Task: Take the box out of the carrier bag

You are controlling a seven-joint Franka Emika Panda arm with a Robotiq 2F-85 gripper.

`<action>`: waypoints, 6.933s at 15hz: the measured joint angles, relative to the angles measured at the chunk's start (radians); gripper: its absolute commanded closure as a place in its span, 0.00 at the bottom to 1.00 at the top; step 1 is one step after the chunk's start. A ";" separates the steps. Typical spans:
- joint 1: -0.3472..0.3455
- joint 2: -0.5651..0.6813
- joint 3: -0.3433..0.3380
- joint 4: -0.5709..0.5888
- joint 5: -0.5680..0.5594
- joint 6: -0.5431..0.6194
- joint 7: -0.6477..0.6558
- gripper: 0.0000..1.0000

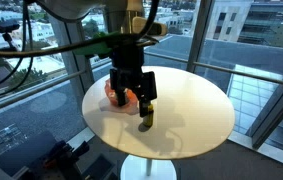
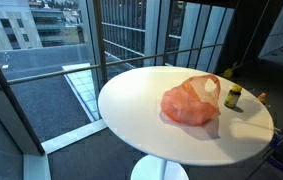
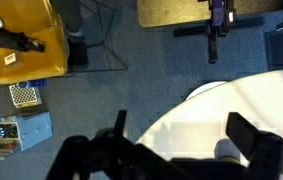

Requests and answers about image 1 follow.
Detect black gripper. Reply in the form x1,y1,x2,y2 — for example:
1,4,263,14
109,41,158,118

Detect orange plastic carrier bag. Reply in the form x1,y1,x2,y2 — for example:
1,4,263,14
98,78,141,116

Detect yellow pill bottle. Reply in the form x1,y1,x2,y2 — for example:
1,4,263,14
141,102,155,128

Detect grey window column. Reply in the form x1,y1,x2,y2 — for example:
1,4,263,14
49,14,95,101
185,0,215,74

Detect black clamp equipment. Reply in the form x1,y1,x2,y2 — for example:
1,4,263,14
20,139,120,180

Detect grey metal handrail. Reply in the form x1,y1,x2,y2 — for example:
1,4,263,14
0,59,112,118
144,49,283,89

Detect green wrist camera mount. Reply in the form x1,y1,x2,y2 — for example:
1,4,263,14
72,31,122,57

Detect white table pedestal base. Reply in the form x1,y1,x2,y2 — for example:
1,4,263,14
120,154,178,180

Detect beige wrist camera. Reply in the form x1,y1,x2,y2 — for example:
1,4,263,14
131,15,168,37

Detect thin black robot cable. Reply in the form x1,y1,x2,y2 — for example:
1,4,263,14
0,0,35,99

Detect dark slanted window frame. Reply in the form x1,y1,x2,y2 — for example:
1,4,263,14
249,63,283,150

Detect black camera on tripod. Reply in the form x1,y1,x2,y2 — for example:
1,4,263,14
0,19,21,52

